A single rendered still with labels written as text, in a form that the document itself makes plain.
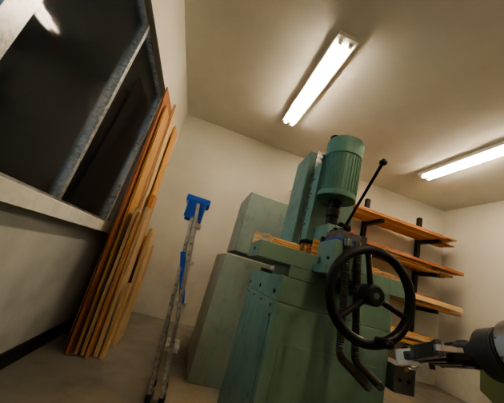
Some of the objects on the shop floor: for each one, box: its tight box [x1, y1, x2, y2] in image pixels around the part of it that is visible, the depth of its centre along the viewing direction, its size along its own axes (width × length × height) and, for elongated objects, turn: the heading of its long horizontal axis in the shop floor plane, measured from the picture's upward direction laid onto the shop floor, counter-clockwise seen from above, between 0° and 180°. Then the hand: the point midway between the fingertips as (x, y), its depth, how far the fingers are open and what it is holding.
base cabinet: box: [218, 286, 390, 403], centre depth 104 cm, size 45×58×71 cm
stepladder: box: [144, 194, 211, 403], centre depth 156 cm, size 27×25×116 cm
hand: (410, 357), depth 53 cm, fingers closed
